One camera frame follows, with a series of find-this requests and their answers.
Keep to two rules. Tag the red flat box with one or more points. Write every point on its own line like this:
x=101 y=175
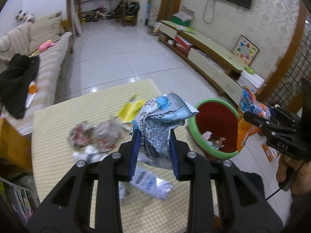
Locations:
x=183 y=42

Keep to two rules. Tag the orange white box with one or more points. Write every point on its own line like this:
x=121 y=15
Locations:
x=269 y=153

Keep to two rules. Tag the yellow tea carton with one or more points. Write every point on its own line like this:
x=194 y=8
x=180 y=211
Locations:
x=128 y=110

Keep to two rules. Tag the white cardboard box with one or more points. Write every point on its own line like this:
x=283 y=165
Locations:
x=251 y=80

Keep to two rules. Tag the green leaflet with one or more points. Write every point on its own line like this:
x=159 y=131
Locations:
x=187 y=29

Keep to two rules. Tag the star checkers board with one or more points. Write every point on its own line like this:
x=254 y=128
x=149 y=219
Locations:
x=245 y=49

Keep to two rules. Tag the green tissue pack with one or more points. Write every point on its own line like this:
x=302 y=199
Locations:
x=249 y=70

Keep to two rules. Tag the red bin green rim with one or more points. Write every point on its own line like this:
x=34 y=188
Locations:
x=213 y=121

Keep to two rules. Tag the orange snack bag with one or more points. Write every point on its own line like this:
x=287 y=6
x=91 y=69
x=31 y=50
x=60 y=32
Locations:
x=245 y=136

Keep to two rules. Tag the white balance bike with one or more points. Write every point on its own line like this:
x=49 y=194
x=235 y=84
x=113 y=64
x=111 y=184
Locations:
x=94 y=13

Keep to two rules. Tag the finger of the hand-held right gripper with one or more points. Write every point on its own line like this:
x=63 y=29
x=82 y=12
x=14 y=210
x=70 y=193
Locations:
x=281 y=112
x=255 y=120

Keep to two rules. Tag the crumpled grey brown wrapper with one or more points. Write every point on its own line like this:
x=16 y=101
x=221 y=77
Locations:
x=109 y=133

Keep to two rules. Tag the wooden television cabinet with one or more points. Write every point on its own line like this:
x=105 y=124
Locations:
x=211 y=51

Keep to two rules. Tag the panda plush toy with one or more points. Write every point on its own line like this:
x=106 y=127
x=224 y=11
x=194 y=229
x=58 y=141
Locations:
x=24 y=17

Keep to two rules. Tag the white paper sheet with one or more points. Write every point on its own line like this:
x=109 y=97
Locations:
x=30 y=100

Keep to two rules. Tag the person's right hand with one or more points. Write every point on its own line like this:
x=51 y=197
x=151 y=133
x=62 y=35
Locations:
x=284 y=170

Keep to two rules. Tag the wooden chair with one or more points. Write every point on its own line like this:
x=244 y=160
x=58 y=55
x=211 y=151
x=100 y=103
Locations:
x=128 y=20

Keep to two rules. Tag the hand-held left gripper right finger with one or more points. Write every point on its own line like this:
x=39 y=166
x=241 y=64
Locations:
x=173 y=155

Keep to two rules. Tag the striped beige sofa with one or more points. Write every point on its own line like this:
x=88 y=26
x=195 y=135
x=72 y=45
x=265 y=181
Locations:
x=51 y=58

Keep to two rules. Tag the black jacket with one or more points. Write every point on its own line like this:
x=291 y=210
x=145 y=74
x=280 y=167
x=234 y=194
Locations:
x=17 y=82

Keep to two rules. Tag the wooden side table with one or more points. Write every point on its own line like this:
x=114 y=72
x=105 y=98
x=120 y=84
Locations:
x=12 y=143

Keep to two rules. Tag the orange bottle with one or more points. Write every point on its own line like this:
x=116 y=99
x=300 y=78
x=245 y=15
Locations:
x=32 y=88

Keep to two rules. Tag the green box white lid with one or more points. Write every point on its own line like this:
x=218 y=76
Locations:
x=181 y=18

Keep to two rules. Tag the blue white snack wrapper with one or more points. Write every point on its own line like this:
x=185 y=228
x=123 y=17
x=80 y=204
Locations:
x=158 y=116

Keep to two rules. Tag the crumpled silver foil wrapper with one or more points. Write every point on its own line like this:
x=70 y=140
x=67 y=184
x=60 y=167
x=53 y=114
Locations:
x=87 y=154

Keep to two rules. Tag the pink plush toy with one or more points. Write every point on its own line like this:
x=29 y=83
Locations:
x=46 y=45

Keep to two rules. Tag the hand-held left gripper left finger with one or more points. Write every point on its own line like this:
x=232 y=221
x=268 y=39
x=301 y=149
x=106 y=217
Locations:
x=136 y=150

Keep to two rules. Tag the crumpled red white wrapper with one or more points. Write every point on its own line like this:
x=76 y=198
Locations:
x=80 y=134

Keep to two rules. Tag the large blue white milk carton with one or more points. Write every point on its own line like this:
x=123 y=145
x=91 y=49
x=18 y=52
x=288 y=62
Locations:
x=150 y=182

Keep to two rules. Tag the beige pillow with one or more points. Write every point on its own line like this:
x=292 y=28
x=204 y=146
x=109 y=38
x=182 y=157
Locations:
x=46 y=29

